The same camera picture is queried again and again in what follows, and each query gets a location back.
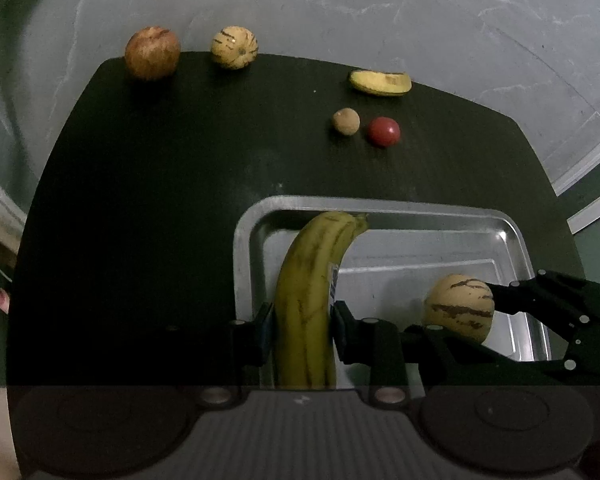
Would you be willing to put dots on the short spotted banana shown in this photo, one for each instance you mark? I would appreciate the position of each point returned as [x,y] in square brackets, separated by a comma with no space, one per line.
[380,82]

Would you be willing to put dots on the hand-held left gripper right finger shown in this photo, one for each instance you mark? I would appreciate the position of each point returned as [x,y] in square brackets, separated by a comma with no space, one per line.
[339,330]

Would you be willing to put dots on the red yellow apple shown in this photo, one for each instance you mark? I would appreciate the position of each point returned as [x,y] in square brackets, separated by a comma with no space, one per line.
[151,53]

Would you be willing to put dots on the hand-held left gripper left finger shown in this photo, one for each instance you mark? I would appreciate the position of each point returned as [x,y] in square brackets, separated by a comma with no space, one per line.
[264,330]

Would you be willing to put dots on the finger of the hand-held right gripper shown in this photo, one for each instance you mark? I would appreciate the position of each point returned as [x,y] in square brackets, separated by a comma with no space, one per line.
[525,288]
[587,352]

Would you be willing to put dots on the rectangular metal tray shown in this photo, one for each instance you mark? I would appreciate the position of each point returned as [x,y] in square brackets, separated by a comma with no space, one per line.
[405,250]

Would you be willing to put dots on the small brown round fruit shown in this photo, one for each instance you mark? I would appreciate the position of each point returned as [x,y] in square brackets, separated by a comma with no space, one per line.
[346,121]

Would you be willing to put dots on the small striped pepino melon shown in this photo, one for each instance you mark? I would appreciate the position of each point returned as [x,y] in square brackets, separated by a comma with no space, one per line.
[234,48]

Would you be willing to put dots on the long banana with sticker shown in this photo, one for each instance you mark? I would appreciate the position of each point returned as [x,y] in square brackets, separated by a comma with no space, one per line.
[300,300]

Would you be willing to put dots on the large striped pepino melon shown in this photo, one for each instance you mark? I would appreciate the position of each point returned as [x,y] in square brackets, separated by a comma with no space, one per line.
[457,305]

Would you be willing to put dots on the red cherry tomato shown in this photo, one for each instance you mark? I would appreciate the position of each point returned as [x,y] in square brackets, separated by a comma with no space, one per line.
[384,131]

